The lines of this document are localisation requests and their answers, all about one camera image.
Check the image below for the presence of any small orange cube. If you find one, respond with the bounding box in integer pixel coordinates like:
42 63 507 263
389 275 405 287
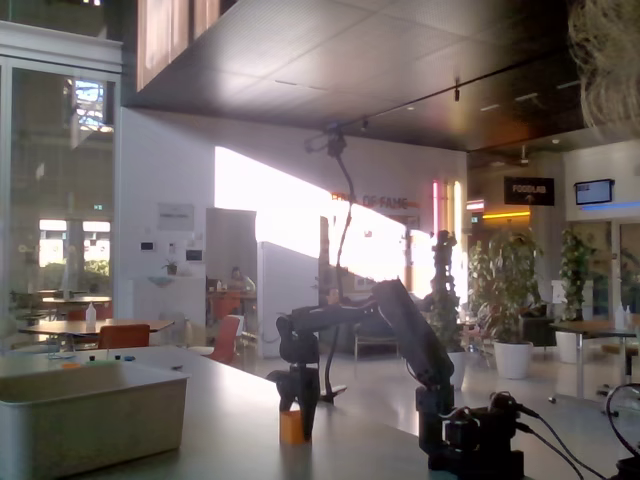
279 409 306 446

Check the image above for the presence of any white plastic tray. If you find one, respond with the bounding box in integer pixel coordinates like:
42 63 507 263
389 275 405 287
0 360 190 480

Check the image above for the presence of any person lounging on sofa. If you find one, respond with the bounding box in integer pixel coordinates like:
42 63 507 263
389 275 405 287
323 287 354 307

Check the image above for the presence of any red chair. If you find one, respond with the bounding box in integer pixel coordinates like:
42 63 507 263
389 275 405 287
202 314 244 366

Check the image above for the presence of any white partition panel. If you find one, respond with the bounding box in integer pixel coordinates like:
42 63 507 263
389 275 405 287
256 241 321 359

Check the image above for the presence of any seated person at desk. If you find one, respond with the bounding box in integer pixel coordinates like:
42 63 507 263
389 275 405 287
225 265 257 294

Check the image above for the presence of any orange chair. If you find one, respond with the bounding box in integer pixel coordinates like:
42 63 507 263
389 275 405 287
97 323 152 350

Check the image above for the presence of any large plant in white pot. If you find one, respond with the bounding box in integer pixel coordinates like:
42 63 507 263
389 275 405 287
468 227 547 380

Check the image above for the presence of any wooden table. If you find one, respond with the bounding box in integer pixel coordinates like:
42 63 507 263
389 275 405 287
18 318 175 351

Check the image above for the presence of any slim plant in white pot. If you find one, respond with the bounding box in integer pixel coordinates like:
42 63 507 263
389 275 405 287
555 228 599 365

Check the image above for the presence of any black foodlab sign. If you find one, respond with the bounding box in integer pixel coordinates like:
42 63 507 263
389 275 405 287
503 175 556 207

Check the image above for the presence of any wall poster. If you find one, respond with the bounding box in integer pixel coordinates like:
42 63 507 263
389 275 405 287
157 201 196 233

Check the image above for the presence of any black gooseneck phone mount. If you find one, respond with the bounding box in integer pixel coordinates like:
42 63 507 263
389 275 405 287
303 130 354 406

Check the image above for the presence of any black cable between arms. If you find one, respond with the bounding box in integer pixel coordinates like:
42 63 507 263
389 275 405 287
517 403 609 480

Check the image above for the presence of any long black looped cable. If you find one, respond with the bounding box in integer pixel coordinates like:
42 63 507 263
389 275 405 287
603 382 640 464

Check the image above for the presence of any wall monitor screen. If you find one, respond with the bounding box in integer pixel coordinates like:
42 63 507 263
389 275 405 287
573 178 616 207

